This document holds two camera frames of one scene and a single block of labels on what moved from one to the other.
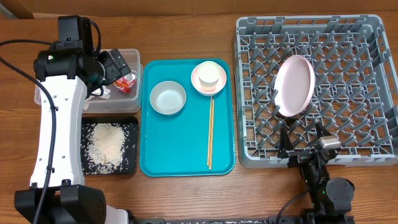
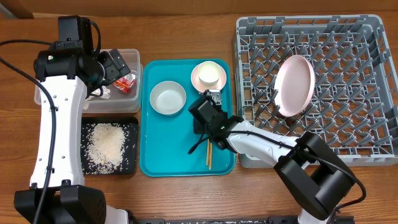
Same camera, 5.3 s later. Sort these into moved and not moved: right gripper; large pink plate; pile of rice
Moved: right gripper
Not moved: pile of rice; large pink plate
